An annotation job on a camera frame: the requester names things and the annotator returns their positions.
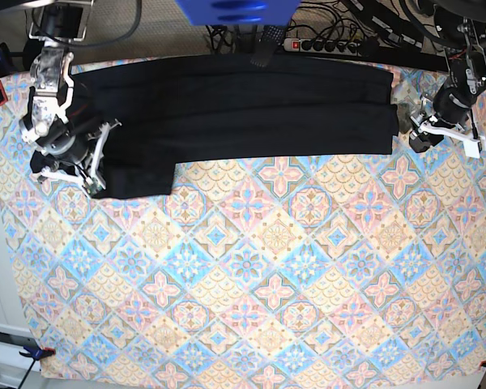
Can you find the patterned tablecloth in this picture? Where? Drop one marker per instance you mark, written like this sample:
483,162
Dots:
287,272

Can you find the white power strip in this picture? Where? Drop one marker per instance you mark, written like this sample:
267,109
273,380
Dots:
322,46

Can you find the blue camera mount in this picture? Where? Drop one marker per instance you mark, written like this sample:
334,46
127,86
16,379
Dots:
233,12

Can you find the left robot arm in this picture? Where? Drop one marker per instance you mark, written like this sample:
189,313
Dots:
461,31

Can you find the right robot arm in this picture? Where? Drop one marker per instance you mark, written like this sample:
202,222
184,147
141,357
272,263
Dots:
57,26

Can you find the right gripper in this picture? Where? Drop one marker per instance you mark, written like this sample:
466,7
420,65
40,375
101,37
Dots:
74,144

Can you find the blue clamp at table corner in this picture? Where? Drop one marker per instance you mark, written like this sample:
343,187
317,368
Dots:
35,353

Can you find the dark navy T-shirt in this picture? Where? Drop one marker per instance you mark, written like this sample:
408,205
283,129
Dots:
217,107

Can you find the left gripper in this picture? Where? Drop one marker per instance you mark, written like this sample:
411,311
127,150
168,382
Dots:
442,114

